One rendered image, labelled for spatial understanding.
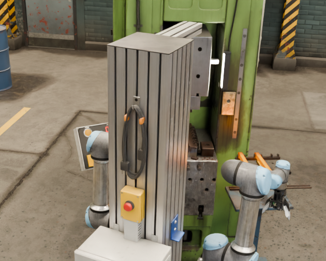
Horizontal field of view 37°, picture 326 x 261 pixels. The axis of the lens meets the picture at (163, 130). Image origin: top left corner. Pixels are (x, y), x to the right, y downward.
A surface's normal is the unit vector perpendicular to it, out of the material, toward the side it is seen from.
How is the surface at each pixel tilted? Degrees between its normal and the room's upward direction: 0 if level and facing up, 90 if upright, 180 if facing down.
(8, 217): 0
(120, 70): 90
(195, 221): 90
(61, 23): 90
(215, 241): 8
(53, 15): 90
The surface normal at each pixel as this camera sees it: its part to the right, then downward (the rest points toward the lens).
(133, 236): -0.40, 0.36
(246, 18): 0.04, 0.40
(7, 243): 0.04, -0.91
